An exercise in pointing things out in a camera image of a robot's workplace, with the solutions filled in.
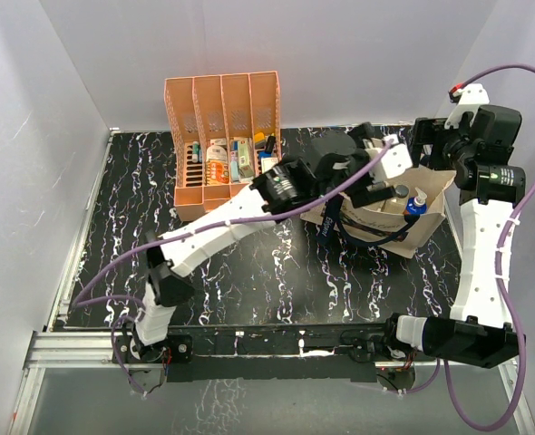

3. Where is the orange bottle blue cap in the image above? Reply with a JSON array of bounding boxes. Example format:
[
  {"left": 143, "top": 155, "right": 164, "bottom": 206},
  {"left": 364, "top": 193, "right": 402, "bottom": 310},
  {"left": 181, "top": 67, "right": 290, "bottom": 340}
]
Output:
[{"left": 404, "top": 188, "right": 427, "bottom": 216}]

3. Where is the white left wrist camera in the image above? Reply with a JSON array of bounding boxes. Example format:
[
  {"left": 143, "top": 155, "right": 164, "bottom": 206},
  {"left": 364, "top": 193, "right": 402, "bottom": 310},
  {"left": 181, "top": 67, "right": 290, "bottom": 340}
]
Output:
[{"left": 367, "top": 134, "right": 413, "bottom": 182}]

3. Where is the green white glue stick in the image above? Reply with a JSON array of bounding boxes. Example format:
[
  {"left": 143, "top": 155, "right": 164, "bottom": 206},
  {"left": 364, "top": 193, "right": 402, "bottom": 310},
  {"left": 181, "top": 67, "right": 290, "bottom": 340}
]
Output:
[{"left": 191, "top": 141, "right": 199, "bottom": 163}]

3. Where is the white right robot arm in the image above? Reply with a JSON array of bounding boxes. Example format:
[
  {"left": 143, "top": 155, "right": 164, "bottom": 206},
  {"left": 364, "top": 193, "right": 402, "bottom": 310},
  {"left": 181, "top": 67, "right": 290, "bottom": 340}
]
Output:
[{"left": 381, "top": 104, "right": 526, "bottom": 368}]

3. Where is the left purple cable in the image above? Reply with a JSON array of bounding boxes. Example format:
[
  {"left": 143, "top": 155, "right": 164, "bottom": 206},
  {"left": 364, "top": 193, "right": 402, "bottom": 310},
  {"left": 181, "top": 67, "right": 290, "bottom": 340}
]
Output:
[{"left": 70, "top": 138, "right": 395, "bottom": 395}]

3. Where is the small clear glass bottle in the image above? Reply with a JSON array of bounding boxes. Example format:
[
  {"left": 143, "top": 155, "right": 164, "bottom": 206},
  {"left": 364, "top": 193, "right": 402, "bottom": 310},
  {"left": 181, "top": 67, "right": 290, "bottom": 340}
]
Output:
[{"left": 391, "top": 184, "right": 409, "bottom": 214}]

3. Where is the orange spiral notebook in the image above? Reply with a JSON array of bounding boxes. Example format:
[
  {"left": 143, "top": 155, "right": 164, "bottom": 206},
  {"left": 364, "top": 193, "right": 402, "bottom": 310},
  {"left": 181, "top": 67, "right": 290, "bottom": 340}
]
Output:
[{"left": 206, "top": 160, "right": 230, "bottom": 186}]

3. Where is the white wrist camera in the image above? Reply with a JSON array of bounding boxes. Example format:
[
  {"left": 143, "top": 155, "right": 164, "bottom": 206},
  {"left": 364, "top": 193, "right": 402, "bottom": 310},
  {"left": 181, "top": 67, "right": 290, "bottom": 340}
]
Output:
[
  {"left": 367, "top": 134, "right": 413, "bottom": 182},
  {"left": 444, "top": 83, "right": 490, "bottom": 130}
]

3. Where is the white red label card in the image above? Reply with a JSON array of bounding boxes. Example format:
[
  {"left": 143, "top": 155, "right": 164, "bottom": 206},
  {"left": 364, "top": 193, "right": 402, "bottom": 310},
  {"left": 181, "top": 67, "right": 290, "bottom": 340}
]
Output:
[{"left": 260, "top": 157, "right": 279, "bottom": 174}]

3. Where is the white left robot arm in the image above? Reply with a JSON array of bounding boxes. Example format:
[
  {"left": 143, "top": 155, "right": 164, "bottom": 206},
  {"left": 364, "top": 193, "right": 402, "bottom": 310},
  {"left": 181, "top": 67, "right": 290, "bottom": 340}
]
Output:
[{"left": 129, "top": 123, "right": 412, "bottom": 362}]

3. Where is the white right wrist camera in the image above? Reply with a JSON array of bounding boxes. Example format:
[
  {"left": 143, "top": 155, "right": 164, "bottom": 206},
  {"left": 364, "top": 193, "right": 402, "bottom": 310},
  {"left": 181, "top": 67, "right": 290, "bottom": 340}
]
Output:
[{"left": 444, "top": 83, "right": 490, "bottom": 130}]

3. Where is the peach plastic desk organizer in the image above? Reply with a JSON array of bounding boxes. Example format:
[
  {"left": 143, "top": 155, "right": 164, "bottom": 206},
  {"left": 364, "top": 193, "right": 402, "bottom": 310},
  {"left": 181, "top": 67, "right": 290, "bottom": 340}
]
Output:
[{"left": 164, "top": 71, "right": 281, "bottom": 222}]

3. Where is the white label packet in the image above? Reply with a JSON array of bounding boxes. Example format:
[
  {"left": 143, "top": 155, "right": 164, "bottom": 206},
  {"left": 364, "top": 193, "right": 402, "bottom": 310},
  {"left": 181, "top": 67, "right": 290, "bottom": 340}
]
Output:
[{"left": 206, "top": 138, "right": 229, "bottom": 162}]

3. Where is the green cardboard box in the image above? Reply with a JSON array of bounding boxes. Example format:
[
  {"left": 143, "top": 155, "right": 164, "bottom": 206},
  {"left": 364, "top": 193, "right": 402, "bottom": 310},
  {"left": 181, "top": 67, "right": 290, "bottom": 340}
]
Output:
[{"left": 236, "top": 138, "right": 255, "bottom": 179}]

